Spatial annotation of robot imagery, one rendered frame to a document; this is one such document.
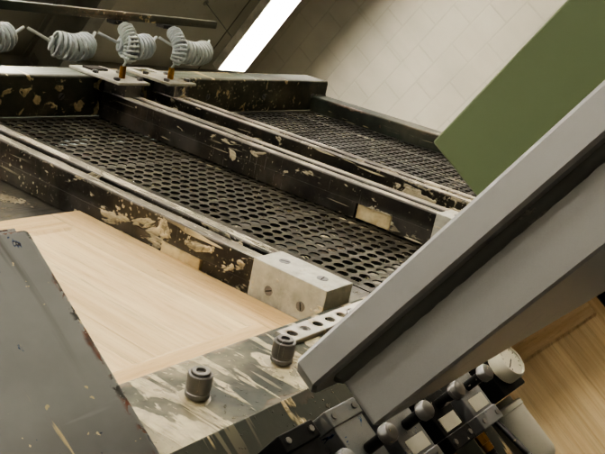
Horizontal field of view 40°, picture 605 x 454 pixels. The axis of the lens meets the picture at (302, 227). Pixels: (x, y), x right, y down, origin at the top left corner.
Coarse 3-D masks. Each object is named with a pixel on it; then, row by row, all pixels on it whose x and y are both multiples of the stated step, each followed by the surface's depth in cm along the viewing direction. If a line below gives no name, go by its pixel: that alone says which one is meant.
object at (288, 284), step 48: (0, 144) 145; (48, 192) 138; (96, 192) 131; (144, 192) 132; (144, 240) 126; (192, 240) 120; (240, 240) 120; (240, 288) 115; (288, 288) 110; (336, 288) 108
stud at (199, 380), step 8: (192, 368) 79; (200, 368) 79; (208, 368) 79; (192, 376) 78; (200, 376) 78; (208, 376) 78; (192, 384) 78; (200, 384) 78; (208, 384) 78; (192, 392) 78; (200, 392) 78; (208, 392) 79; (192, 400) 79; (200, 400) 78
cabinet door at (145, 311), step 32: (0, 224) 121; (32, 224) 123; (64, 224) 126; (96, 224) 129; (64, 256) 115; (96, 256) 117; (128, 256) 119; (160, 256) 121; (64, 288) 105; (96, 288) 107; (128, 288) 109; (160, 288) 111; (192, 288) 112; (224, 288) 115; (96, 320) 99; (128, 320) 100; (160, 320) 102; (192, 320) 104; (224, 320) 106; (256, 320) 107; (288, 320) 109; (128, 352) 93; (160, 352) 94; (192, 352) 95
